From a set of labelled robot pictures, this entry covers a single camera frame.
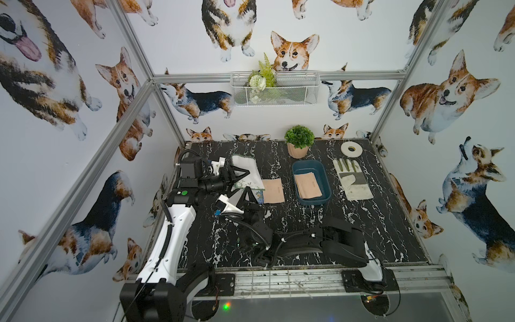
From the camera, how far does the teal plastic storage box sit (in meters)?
0.99

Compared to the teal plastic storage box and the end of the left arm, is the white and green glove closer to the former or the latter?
the teal plastic storage box

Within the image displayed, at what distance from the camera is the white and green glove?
1.00 m

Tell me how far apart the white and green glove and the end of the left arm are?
23.7 inches

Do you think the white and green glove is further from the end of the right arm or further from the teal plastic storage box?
the end of the right arm

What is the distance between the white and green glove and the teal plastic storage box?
0.47ft
